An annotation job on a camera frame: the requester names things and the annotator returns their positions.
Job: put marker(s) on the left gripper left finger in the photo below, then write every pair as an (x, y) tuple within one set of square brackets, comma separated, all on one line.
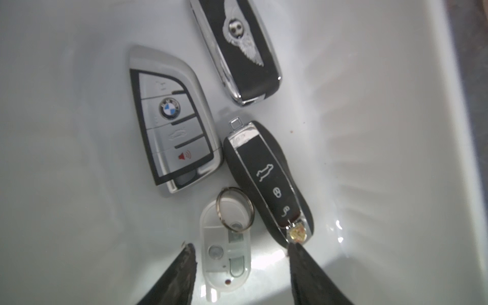
[(176, 285)]

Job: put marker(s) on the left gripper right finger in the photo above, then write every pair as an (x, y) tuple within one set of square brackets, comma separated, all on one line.
[(310, 284)]

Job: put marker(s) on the white car key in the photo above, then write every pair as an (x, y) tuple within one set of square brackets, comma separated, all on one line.
[(226, 245)]

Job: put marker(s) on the black Porsche car key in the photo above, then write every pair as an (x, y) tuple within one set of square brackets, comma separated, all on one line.
[(260, 168)]

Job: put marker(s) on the silver BMW car key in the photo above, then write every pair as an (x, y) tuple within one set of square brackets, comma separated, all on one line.
[(177, 127)]

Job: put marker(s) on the white storage box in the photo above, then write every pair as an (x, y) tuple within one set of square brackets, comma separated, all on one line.
[(370, 114)]

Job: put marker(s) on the black silver Bentley key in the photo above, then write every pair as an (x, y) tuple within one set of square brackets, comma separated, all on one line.
[(240, 48)]

